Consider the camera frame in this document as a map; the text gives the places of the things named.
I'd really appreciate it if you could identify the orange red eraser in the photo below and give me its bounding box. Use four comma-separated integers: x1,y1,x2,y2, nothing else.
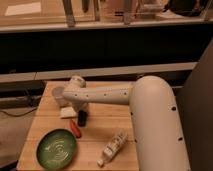
70,120,81,138

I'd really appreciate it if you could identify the white plastic cup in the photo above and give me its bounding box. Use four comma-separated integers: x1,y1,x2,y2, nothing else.
52,86,68,107

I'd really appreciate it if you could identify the green round plate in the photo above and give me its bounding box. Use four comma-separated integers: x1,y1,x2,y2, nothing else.
36,129,77,171

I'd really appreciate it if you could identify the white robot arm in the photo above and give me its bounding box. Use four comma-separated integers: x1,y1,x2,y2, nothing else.
63,76,191,171

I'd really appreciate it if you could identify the black floor cable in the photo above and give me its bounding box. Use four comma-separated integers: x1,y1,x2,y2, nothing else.
0,106,39,118

